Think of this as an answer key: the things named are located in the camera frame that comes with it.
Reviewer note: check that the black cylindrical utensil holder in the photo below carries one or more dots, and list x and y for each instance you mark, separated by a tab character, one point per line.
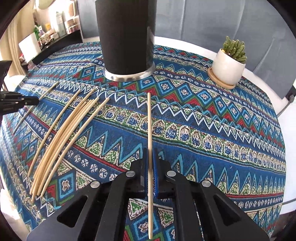
126	31

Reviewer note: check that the white box on shelf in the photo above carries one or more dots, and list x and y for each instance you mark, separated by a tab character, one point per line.
29	47

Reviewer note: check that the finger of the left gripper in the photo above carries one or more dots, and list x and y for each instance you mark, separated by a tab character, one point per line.
11	102

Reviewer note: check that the wooden chopstick eight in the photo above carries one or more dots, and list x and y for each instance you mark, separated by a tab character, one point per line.
60	144

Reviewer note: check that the wooden chopstick six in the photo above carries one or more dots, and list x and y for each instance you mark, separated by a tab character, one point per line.
56	138

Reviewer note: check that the grey cloth backdrop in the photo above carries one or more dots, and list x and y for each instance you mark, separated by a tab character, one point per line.
266	28

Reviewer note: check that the wooden chopstick one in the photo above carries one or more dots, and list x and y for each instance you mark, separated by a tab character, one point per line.
150	193

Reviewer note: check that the wooden chopstick two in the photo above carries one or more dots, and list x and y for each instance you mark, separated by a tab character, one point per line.
45	184

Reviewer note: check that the white spray bottle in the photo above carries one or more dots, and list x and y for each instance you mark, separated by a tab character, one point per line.
60	25

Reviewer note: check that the wooden plant saucer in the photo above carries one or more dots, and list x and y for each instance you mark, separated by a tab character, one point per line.
218	81

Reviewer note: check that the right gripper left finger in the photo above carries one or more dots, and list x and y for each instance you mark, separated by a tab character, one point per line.
98	211

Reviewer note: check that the wooden chopstick four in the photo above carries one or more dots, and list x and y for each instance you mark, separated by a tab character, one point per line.
49	131

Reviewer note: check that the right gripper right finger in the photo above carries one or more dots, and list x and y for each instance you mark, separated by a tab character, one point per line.
201	210

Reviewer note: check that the patterned blue tablecloth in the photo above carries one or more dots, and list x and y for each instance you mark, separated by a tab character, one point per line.
229	137

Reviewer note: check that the small cactus white pot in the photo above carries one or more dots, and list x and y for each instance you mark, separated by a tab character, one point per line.
230	61

